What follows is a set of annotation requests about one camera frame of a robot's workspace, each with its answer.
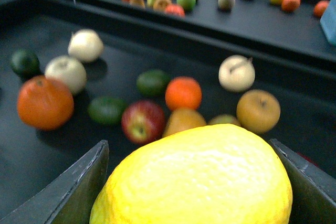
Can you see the white pear upper left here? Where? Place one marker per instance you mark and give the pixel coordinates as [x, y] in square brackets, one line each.
[85, 45]

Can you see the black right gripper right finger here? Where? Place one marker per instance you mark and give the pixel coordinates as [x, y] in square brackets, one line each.
[313, 189]

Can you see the small blue basket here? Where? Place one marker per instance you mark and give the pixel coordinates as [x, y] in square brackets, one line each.
[327, 23]

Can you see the small mandarin orange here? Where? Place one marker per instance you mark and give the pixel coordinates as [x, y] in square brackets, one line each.
[183, 92]

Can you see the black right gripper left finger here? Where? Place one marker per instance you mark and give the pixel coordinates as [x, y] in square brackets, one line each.
[70, 197]

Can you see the green avocado middle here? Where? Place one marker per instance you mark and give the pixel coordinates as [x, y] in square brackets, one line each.
[106, 110]

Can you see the red yellow apple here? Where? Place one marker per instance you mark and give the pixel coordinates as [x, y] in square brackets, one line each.
[143, 122]

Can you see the orange yellow mango fruit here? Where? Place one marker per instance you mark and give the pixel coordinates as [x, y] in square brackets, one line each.
[183, 119]

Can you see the large orange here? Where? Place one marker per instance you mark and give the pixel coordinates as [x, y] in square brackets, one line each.
[45, 104]

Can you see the black fruit tray shelf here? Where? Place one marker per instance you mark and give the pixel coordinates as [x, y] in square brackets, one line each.
[32, 159]

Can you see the green avocado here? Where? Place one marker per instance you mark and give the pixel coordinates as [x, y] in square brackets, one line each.
[152, 83]
[106, 110]

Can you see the dark green lime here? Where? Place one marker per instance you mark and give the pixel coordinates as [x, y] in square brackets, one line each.
[25, 63]

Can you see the yellow lemon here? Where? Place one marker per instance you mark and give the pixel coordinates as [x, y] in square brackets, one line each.
[211, 174]

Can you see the white pear with stem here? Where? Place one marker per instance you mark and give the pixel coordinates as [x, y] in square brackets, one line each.
[236, 73]

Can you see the kiwi upper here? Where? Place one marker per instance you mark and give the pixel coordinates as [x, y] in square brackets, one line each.
[224, 119]

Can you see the white pear lower left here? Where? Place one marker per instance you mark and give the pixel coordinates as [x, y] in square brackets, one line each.
[69, 71]

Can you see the green avocado upper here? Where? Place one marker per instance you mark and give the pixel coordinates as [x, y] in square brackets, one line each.
[152, 83]

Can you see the back fruit tray shelf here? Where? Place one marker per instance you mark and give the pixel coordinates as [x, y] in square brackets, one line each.
[252, 23]

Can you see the golden apple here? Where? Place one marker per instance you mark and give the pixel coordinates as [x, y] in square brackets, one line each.
[258, 111]

